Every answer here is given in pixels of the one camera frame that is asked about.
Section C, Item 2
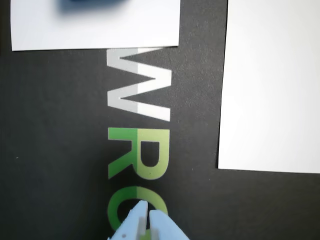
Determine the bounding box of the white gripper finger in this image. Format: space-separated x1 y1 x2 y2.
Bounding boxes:
107 200 149 240
149 209 191 240

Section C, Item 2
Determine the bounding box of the blue paper box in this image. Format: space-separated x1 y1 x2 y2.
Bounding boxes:
67 0 123 4

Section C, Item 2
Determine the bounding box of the white zone 1 paper sheet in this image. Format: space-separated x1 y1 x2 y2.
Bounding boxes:
10 0 181 52

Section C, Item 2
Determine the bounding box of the black WRO mat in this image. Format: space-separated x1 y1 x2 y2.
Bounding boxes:
0 0 320 240

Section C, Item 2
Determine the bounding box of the white HOME paper sheet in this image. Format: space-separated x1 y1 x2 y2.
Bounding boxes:
217 0 320 174

